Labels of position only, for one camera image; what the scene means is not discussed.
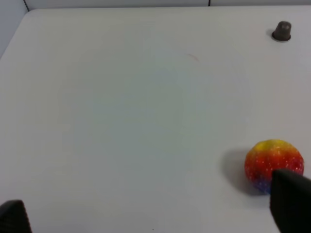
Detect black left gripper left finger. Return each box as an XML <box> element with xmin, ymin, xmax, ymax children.
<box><xmin>0</xmin><ymin>200</ymin><xmax>32</xmax><ymax>233</ymax></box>

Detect dark grey coffee capsule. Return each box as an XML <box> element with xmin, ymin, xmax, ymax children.
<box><xmin>272</xmin><ymin>21</ymin><xmax>292</xmax><ymax>42</ymax></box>

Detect rainbow coloured ball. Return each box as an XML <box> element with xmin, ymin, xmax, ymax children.
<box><xmin>244</xmin><ymin>139</ymin><xmax>304</xmax><ymax>194</ymax></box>

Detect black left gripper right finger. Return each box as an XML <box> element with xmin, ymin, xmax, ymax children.
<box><xmin>270</xmin><ymin>169</ymin><xmax>311</xmax><ymax>233</ymax></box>

